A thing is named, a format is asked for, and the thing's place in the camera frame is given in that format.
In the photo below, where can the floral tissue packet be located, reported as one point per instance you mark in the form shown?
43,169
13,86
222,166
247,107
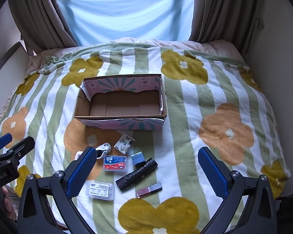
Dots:
124,143

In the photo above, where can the beige furniture panel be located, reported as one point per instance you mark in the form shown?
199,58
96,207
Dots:
5,78

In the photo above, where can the light blue sheer curtain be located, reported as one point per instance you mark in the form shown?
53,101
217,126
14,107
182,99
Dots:
127,12

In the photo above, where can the red label floss box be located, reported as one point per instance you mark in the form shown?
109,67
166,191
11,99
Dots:
115,163

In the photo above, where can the pink printed cardboard box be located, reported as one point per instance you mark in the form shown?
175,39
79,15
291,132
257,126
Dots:
124,108

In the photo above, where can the clear box with white label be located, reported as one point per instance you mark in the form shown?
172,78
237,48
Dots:
100,190

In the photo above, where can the person's left hand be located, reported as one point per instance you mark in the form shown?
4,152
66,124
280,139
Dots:
9,201

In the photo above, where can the white black sock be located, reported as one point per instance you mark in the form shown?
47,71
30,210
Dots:
105,148

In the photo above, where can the small blue box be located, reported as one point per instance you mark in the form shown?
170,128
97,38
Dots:
138,158

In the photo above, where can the pink lipstick tube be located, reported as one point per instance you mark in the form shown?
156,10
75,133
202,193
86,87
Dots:
149,189

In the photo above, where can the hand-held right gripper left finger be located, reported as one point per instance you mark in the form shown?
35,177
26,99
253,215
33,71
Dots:
80,173

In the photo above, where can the pink quilt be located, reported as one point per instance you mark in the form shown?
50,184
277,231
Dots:
136,41

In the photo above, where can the striped flower blanket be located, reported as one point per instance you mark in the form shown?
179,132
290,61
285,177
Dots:
210,97

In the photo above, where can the black trash bag roll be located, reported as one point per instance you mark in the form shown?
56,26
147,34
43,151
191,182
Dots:
136,174

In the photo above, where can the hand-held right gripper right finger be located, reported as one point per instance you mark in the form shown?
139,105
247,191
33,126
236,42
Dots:
212,173

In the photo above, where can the beige curtain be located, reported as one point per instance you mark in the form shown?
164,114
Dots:
222,9
39,17

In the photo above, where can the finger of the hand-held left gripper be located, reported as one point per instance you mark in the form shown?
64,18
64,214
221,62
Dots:
22,147
2,140

